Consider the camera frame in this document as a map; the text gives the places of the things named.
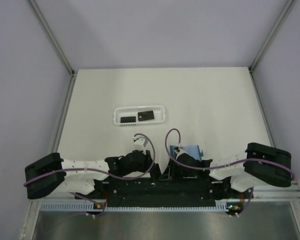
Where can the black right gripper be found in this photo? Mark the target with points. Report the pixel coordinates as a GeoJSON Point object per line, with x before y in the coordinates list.
{"type": "Point", "coordinates": [171, 168]}

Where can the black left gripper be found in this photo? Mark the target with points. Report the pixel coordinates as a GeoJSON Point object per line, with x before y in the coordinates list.
{"type": "Point", "coordinates": [146, 162]}

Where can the blue leather card holder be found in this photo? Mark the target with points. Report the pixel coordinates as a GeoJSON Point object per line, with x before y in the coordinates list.
{"type": "Point", "coordinates": [192, 150]}

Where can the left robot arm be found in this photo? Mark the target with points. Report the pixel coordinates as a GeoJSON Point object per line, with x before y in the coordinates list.
{"type": "Point", "coordinates": [53, 174]}

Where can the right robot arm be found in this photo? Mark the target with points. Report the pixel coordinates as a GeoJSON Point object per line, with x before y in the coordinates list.
{"type": "Point", "coordinates": [258, 165]}

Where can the black card in basket right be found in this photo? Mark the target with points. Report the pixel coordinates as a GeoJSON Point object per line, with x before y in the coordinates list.
{"type": "Point", "coordinates": [146, 116]}

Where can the black card in basket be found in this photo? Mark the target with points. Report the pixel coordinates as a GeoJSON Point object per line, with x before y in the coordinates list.
{"type": "Point", "coordinates": [146, 116]}
{"type": "Point", "coordinates": [127, 119]}

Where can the black card in basket left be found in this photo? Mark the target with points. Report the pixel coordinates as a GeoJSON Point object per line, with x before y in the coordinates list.
{"type": "Point", "coordinates": [127, 119]}

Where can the white plastic basket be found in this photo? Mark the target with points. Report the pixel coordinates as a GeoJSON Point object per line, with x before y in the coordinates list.
{"type": "Point", "coordinates": [159, 112]}

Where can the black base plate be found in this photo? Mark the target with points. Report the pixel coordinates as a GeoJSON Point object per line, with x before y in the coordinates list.
{"type": "Point", "coordinates": [189, 192]}

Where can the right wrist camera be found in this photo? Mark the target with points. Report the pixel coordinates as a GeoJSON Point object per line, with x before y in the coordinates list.
{"type": "Point", "coordinates": [179, 151]}

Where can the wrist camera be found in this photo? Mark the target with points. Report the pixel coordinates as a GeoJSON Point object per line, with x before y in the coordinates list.
{"type": "Point", "coordinates": [179, 151]}
{"type": "Point", "coordinates": [140, 143]}

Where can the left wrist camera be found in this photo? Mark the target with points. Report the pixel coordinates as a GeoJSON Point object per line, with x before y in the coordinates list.
{"type": "Point", "coordinates": [140, 143]}

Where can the aluminium front rail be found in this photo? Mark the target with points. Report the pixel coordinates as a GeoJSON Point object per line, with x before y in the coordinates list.
{"type": "Point", "coordinates": [269, 193]}

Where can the grey slotted cable duct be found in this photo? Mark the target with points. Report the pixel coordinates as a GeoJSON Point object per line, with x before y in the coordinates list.
{"type": "Point", "coordinates": [85, 206]}

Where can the right aluminium frame post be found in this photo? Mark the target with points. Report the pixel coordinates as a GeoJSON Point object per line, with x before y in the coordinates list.
{"type": "Point", "coordinates": [287, 8]}

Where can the aluminium frame post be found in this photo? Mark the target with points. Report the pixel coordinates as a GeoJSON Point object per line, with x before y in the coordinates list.
{"type": "Point", "coordinates": [287, 8]}
{"type": "Point", "coordinates": [50, 36]}

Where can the left aluminium frame post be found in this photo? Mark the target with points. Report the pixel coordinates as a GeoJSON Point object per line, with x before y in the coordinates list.
{"type": "Point", "coordinates": [50, 36]}

